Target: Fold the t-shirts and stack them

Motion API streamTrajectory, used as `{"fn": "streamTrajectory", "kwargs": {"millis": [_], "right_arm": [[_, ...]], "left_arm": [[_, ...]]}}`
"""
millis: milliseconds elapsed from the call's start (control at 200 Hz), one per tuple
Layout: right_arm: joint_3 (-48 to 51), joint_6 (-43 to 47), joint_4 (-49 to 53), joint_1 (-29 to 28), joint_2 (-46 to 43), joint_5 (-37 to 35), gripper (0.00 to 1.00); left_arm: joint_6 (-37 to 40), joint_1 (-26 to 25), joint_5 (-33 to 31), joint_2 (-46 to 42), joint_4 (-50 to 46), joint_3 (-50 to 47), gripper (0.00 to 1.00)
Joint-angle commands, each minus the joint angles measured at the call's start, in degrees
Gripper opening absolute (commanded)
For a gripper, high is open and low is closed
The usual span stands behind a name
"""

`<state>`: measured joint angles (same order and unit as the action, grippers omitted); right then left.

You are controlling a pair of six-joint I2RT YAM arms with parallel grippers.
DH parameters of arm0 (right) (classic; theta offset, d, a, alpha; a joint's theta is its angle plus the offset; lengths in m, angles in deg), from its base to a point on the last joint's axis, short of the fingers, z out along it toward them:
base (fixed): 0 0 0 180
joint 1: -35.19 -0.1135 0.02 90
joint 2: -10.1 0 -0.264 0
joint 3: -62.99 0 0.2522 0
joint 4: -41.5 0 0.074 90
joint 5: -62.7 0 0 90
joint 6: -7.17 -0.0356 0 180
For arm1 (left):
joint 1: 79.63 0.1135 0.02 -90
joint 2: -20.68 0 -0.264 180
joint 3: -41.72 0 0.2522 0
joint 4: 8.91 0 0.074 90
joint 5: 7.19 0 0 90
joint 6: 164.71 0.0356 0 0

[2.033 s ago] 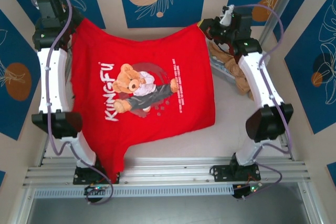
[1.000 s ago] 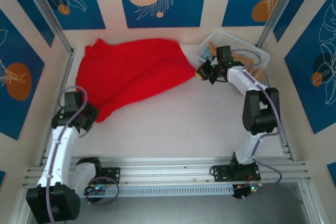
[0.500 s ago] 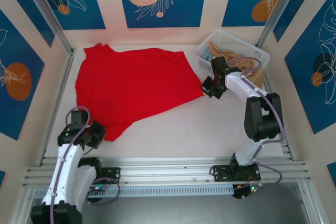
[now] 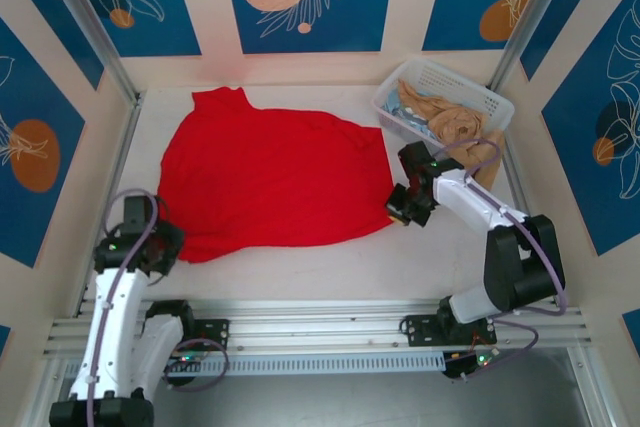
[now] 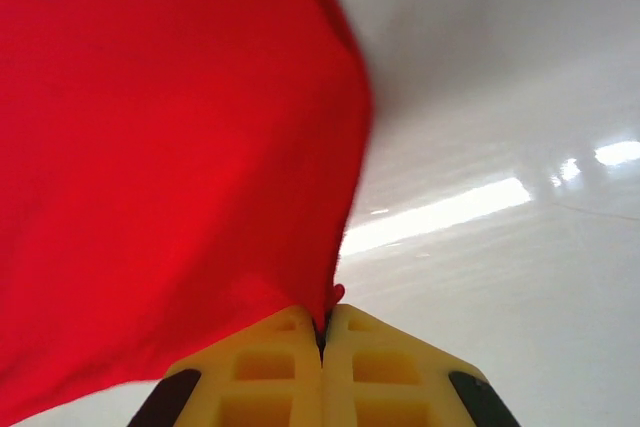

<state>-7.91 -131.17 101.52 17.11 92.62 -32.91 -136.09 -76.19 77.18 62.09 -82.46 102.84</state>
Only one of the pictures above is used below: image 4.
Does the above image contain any red printed t-shirt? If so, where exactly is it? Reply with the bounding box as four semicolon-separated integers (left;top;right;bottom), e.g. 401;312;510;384
157;86;396;264

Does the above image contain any tan t-shirt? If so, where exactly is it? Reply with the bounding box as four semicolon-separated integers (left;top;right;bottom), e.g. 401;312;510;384
397;77;505;188

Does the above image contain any light blue t-shirt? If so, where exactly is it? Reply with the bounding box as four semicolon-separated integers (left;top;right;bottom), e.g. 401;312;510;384
382;86;436;132

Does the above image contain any white plastic lattice basket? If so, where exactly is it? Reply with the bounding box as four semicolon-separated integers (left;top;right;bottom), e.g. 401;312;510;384
370;57;516;146

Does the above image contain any black control board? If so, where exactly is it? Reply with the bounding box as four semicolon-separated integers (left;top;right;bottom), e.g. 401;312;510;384
442;346;499;383

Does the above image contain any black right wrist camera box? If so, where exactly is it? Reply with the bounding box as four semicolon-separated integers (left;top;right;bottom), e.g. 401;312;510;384
384;184;409;214

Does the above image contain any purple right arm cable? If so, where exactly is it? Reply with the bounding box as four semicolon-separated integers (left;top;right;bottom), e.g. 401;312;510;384
433;139;569;384

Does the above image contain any aluminium rail frame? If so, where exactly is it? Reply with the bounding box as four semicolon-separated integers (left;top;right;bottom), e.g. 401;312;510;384
43;91;594;366

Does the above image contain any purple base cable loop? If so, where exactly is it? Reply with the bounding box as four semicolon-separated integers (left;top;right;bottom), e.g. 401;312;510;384
163;338;230;392

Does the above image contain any white slotted cable duct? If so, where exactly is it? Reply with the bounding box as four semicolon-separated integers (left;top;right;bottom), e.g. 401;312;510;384
164;351;447;378

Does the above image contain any aluminium corner post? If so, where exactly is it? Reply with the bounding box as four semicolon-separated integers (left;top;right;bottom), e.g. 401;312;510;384
35;0;143;104
486;0;571;94

